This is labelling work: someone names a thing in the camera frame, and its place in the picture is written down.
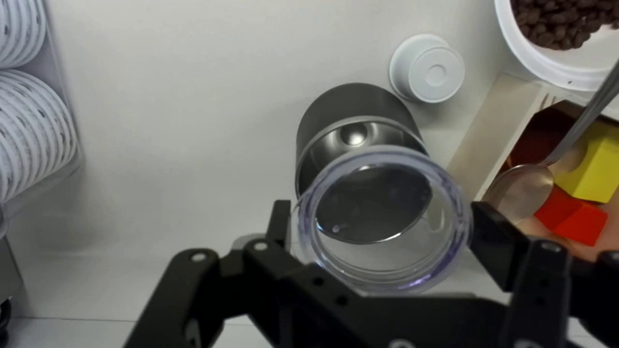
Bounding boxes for coffee beans in large bowl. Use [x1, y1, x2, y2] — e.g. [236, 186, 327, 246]
[511, 0, 619, 51]

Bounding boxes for square wooden tray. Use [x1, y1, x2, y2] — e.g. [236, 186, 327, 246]
[449, 76, 619, 262]

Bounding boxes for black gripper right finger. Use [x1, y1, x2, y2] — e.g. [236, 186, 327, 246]
[470, 202, 530, 292]

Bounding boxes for red block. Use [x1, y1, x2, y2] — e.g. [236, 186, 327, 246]
[534, 188, 608, 246]

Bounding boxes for metal spoon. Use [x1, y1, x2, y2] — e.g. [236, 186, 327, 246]
[484, 60, 619, 221]

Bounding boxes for large white bowl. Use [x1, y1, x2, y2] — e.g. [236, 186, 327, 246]
[493, 0, 619, 91]

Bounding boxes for lower patterned paper cup stack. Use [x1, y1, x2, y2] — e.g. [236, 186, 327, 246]
[0, 70, 79, 204]

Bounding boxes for upper patterned paper cup stack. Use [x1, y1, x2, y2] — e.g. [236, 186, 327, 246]
[0, 0, 47, 70]

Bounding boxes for small white cap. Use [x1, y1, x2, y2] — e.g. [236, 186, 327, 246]
[389, 33, 466, 105]

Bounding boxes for patterned paper cup stack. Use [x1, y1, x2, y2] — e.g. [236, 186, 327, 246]
[0, 70, 79, 204]
[0, 0, 47, 70]

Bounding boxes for clear plastic thermos lid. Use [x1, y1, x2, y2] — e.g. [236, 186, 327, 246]
[292, 146, 474, 296]

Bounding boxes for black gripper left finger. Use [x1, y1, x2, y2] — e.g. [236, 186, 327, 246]
[267, 200, 292, 250]

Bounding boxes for yellow block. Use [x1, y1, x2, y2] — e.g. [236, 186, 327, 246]
[555, 122, 619, 204]

